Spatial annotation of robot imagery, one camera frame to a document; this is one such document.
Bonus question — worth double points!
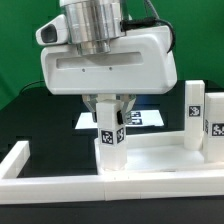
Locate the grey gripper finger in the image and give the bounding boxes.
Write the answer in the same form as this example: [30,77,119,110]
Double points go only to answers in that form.
[82,95,98,123]
[116,94,136,124]

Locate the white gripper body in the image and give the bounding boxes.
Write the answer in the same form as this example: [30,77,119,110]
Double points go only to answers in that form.
[41,26,177,95]

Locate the white desk top tray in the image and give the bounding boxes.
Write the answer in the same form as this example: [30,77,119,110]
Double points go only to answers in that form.
[94,130,224,174]

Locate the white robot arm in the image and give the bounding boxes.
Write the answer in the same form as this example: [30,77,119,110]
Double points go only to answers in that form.
[36,0,177,123]

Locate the marker sheet black white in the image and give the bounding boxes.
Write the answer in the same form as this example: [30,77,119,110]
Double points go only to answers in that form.
[75,110,164,129]

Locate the white U-shaped fence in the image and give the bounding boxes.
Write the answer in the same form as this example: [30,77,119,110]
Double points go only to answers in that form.
[0,141,224,205]

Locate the black cable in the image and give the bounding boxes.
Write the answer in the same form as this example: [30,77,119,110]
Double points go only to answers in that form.
[19,79,46,95]

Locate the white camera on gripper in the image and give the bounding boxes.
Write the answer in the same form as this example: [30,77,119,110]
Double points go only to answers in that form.
[36,14,69,46]

